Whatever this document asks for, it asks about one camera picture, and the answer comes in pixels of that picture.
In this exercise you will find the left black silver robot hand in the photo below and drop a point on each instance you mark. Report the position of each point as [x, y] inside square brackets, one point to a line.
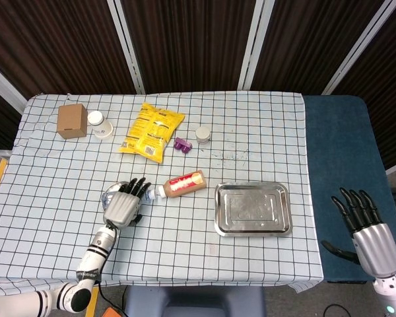
[122, 209]

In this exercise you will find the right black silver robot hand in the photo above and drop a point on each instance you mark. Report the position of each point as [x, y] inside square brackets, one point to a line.
[376, 249]

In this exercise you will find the clear plastic bottle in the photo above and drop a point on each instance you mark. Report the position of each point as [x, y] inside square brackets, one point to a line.
[149, 195]

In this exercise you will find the brown drink bottle red label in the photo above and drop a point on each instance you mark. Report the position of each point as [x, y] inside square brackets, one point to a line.
[184, 185]

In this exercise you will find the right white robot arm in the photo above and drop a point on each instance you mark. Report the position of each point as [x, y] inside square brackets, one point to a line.
[392, 294]

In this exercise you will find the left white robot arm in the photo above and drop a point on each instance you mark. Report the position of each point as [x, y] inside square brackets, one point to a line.
[92, 261]

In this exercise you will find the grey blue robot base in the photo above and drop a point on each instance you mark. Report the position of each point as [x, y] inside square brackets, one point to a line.
[194, 302]

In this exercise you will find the round metal plate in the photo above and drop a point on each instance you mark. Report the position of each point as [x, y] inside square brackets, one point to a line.
[113, 188]

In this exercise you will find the white checked tablecloth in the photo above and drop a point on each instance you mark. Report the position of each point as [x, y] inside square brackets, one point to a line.
[184, 251]

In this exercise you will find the yellow snack bag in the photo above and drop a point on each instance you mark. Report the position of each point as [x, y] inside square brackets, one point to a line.
[151, 132]

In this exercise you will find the white paper cup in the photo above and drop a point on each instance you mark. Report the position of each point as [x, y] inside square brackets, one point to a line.
[100, 127]

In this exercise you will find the purple plastic block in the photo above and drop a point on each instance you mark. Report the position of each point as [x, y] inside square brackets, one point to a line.
[182, 145]

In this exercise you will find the brown cardboard box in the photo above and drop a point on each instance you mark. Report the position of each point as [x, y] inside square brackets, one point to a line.
[71, 122]

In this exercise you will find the orange floor object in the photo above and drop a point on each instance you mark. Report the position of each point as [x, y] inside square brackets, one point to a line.
[111, 312]

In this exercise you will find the small white jar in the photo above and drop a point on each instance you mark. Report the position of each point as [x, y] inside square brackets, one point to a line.
[203, 134]

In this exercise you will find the rectangular metal tray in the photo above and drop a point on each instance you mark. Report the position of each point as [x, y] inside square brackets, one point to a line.
[254, 209]

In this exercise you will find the dark slatted partition screen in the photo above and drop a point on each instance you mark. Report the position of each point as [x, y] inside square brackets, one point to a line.
[191, 43]

